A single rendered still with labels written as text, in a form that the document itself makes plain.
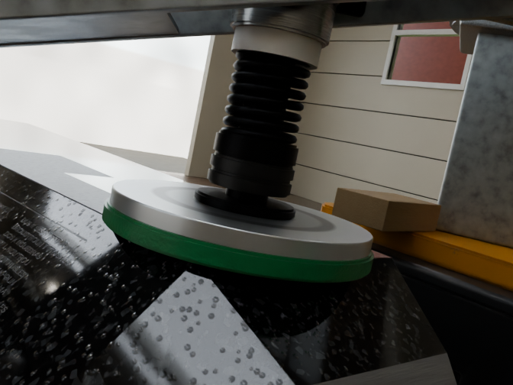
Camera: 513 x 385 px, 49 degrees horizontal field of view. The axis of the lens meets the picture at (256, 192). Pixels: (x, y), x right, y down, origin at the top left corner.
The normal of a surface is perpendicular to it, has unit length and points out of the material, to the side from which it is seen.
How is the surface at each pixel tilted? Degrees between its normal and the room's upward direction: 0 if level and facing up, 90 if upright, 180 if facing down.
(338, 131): 90
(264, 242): 90
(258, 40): 90
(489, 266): 90
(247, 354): 54
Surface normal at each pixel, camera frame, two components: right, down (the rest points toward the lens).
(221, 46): 0.59, 0.21
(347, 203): -0.66, -0.05
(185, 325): 0.04, -0.51
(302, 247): 0.40, 0.18
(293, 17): 0.14, 0.14
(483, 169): -0.34, 0.04
